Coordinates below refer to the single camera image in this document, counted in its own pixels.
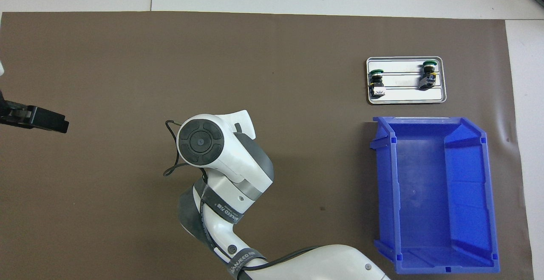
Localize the brown table mat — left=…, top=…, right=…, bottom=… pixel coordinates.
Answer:
left=0, top=11, right=534, bottom=280

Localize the grey metal tray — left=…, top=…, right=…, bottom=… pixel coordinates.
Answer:
left=366, top=56, right=448, bottom=105

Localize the blue plastic storage bin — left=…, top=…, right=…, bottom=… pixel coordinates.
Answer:
left=369, top=116, right=501, bottom=275

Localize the green push button switch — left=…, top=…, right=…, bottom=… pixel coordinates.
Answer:
left=419, top=60, right=438, bottom=91
left=368, top=70, right=386, bottom=99

